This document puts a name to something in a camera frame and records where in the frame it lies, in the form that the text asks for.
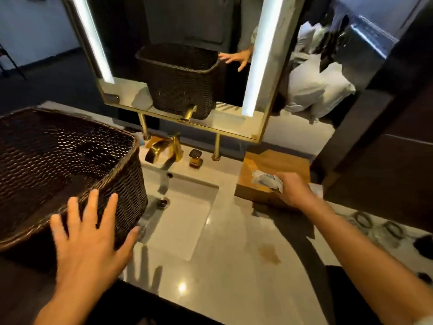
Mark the person's left hand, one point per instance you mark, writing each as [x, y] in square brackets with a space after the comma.
[86, 253]

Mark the person's right hand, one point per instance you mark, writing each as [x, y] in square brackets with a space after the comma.
[299, 192]

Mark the person's left middle finger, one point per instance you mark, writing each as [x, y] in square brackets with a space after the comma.
[90, 209]

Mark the person's right fingers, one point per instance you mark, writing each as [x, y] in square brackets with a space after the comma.
[286, 186]

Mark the person's left little finger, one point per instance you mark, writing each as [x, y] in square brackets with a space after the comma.
[58, 231]

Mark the person's left thumb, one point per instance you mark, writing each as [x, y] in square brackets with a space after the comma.
[128, 243]

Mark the white packet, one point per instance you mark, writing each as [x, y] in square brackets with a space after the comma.
[265, 181]

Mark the person's left forearm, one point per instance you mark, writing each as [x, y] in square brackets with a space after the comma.
[77, 306]

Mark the person's right forearm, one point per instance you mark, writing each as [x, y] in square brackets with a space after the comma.
[365, 263]

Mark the wooden tissue box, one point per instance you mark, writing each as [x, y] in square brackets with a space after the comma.
[270, 162]

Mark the metal sink drain stopper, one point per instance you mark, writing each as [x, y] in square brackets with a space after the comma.
[163, 202]

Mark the dark brown woven basket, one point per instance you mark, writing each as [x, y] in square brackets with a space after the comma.
[57, 165]

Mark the white sink basin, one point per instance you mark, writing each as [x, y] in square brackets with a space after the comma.
[184, 216]

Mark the clear glass cup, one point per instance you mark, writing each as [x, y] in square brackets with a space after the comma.
[387, 233]
[360, 220]

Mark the small blue item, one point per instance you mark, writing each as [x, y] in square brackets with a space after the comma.
[139, 138]

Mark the gold faucet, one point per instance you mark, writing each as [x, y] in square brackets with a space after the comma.
[162, 147]

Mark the brown and gold faucet knob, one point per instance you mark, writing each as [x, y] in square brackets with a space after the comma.
[195, 157]

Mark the white bedding pile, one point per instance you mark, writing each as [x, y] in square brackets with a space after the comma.
[314, 84]

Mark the black round object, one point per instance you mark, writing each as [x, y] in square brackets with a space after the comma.
[424, 247]

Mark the gold framed lit mirror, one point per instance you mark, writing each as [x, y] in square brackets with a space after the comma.
[189, 60]

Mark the small black object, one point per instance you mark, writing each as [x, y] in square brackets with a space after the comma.
[424, 278]

